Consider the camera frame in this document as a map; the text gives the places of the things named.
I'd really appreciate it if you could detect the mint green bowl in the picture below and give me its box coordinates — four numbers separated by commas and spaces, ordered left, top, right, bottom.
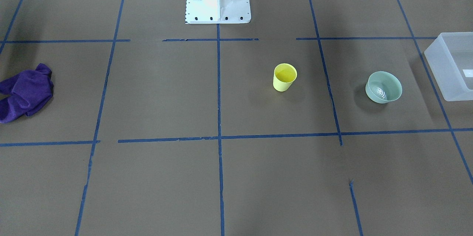
365, 71, 403, 104

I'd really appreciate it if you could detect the yellow plastic cup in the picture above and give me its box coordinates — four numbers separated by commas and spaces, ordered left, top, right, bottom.
273, 63, 297, 92

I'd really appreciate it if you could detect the purple cloth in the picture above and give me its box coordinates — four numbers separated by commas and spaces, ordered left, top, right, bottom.
0, 63, 54, 124

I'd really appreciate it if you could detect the translucent plastic storage box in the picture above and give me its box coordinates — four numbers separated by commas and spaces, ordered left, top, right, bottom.
424, 32, 473, 102

